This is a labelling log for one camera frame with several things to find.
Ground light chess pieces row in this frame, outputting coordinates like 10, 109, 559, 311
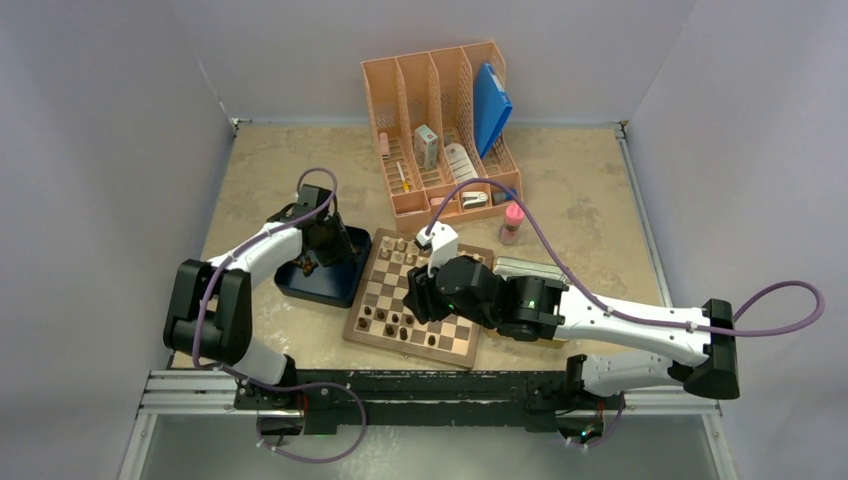
377, 235, 485, 266

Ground white labelled packet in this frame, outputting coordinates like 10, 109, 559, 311
445, 143, 479, 183

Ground orange file organizer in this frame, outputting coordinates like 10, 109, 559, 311
361, 41, 523, 233

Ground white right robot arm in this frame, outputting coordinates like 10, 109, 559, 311
403, 256, 740, 407

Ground dark blue tin tray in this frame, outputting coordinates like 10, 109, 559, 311
274, 226, 372, 308

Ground pink cap bottle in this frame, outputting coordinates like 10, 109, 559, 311
498, 204, 526, 245

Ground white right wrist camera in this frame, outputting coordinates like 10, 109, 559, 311
415, 221, 459, 277

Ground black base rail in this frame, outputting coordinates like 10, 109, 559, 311
235, 369, 624, 436

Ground white red small box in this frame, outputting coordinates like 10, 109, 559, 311
413, 124, 439, 170

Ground blue folder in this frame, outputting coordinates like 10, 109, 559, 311
473, 62, 513, 158

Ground white stapler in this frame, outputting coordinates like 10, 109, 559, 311
460, 191, 489, 210

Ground wooden chess board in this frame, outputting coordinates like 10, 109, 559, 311
343, 228, 481, 369

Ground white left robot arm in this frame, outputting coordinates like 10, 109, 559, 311
163, 184, 369, 409

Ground yellow pen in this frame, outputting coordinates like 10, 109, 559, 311
396, 161, 411, 193

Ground blue cap glue stick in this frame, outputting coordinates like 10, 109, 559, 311
492, 189, 517, 206

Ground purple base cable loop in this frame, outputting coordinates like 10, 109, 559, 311
255, 387, 367, 465

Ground dark chess pieces in tray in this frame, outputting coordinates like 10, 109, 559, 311
295, 246, 361, 277

